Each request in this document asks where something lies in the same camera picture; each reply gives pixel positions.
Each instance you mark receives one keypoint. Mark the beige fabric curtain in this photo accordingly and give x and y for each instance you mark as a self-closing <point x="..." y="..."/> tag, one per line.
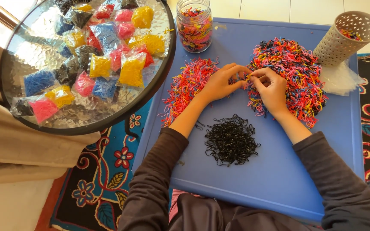
<point x="18" y="150"/>

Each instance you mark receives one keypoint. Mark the person's right hand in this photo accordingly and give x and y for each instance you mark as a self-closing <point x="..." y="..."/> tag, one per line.
<point x="273" y="91"/>

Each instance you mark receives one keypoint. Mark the heap of rubber band packets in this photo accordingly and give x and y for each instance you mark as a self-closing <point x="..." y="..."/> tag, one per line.
<point x="130" y="69"/>

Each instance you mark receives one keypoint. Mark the person's dark clothing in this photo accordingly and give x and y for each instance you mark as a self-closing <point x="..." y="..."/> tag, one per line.
<point x="236" y="215"/>

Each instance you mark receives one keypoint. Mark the pile of multicoloured rubber bands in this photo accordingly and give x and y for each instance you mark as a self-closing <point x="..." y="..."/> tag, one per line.
<point x="300" y="70"/>

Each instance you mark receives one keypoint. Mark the round glass table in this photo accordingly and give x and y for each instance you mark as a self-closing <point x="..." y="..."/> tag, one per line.
<point x="85" y="110"/>

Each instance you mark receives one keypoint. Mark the glass jar with rubber bands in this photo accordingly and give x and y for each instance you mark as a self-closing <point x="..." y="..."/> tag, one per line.
<point x="194" y="29"/>

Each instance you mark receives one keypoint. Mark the patterned floral rug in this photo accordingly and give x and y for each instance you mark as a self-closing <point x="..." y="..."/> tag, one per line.
<point x="101" y="179"/>

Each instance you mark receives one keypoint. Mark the small clump of rubber bands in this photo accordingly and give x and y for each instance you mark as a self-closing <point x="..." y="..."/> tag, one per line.
<point x="350" y="34"/>

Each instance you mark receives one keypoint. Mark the beige perforated plastic basket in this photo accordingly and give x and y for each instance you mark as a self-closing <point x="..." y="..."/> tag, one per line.
<point x="336" y="48"/>

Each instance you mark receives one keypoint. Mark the blue plastic table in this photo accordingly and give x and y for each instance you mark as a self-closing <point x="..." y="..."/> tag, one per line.
<point x="300" y="179"/>

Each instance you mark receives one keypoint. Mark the pile of black rubber bands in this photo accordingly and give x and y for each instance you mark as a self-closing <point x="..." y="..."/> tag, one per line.
<point x="231" y="141"/>

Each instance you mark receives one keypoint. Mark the yellow rubber band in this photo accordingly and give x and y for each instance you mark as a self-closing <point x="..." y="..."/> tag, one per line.
<point x="248" y="77"/>

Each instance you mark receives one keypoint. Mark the pile of red pink rubber bands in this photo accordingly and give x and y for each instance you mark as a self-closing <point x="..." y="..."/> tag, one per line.
<point x="188" y="83"/>

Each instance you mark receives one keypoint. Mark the stack of clear plastic bags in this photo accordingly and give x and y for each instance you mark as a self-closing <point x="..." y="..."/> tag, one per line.
<point x="340" y="80"/>

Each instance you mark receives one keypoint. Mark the person's left hand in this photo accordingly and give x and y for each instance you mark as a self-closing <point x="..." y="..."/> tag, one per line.
<point x="220" y="84"/>

